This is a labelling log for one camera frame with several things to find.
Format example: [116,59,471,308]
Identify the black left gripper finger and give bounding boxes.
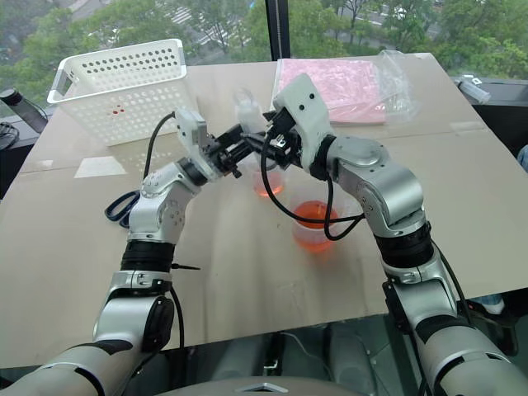
[211,122,246,149]
[224,141,262,165]

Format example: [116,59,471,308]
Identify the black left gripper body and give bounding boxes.
[204,134,244,180]

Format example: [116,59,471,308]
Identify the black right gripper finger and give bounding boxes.
[240,130,273,152]
[263,107,295,133]

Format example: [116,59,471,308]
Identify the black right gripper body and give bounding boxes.
[263,123,304,169]

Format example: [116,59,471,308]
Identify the small clear plastic bottle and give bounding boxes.
[233,87,269,138]

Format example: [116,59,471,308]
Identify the clear cup with red liquid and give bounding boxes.
[288,192,352,255]
[249,151,290,200]

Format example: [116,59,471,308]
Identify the pink sheet stack in bag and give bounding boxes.
[273,57,389,125]

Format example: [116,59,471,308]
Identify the dark blue scissors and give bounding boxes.
[104,190,142,229]

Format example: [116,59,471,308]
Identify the white perforated plastic basket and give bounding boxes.
[46,38,189,148]

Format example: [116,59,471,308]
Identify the clear crumpled plastic bag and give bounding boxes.
[375,49,420,123]

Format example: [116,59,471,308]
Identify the clear plastic tube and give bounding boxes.
[455,76,493,105]

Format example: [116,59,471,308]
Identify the black cylindrical device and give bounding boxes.
[0,87,47,134]

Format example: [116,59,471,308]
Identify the dark side desk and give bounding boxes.
[449,75,528,158]

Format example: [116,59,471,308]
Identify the grey robot torso top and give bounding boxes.
[154,374,375,396]

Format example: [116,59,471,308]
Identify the blue and white shoe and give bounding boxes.
[477,291,507,317]

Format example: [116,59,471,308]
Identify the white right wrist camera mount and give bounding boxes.
[271,73,337,171]

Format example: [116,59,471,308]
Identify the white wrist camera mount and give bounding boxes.
[271,73,337,171]
[172,107,226,182]

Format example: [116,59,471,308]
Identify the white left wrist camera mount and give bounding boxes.
[172,107,226,182]

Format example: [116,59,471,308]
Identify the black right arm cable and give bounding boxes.
[258,135,365,243]

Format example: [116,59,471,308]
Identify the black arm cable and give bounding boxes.
[142,111,179,179]
[258,135,365,243]

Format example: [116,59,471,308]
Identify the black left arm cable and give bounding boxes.
[142,111,179,179]

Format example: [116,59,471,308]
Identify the black window frame post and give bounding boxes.
[265,0,292,59]

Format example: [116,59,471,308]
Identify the thin white cable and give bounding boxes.
[279,331,317,361]

